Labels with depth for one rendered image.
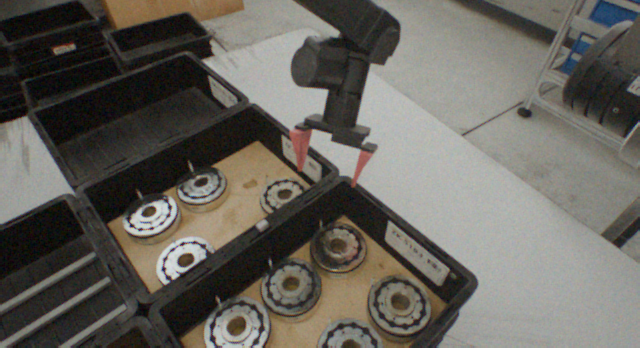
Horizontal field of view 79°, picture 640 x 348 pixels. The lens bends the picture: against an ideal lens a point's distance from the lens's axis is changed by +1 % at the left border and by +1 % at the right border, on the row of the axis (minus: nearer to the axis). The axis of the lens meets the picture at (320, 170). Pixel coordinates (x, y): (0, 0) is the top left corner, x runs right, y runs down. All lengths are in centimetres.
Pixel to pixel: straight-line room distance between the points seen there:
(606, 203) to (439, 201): 139
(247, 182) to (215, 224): 12
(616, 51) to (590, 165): 181
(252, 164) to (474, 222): 55
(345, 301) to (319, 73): 38
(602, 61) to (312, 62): 41
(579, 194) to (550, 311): 138
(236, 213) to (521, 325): 61
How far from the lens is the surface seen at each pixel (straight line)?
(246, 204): 82
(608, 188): 239
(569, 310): 97
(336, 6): 52
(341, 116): 61
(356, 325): 66
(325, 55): 55
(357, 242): 72
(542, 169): 232
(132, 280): 67
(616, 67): 69
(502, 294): 93
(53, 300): 84
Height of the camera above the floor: 147
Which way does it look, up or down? 47 degrees down
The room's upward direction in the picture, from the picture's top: straight up
